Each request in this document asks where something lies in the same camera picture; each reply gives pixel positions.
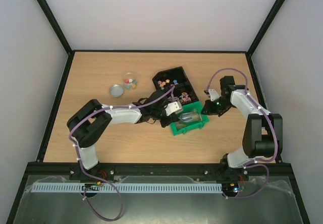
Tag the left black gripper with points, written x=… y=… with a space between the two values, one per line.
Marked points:
x=173 y=118

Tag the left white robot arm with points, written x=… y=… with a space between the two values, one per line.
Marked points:
x=88 y=124

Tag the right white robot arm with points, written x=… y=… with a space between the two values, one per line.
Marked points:
x=262 y=138

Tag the clear plastic jar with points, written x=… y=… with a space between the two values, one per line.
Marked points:
x=130 y=80

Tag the light blue slotted duct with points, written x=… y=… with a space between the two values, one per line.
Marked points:
x=126 y=188

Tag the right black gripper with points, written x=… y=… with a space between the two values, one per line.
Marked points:
x=212 y=107

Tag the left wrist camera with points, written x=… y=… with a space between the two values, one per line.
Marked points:
x=173 y=107

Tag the metal scoop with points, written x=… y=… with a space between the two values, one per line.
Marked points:
x=189 y=117

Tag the round metal lid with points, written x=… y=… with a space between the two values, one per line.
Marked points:
x=116 y=90

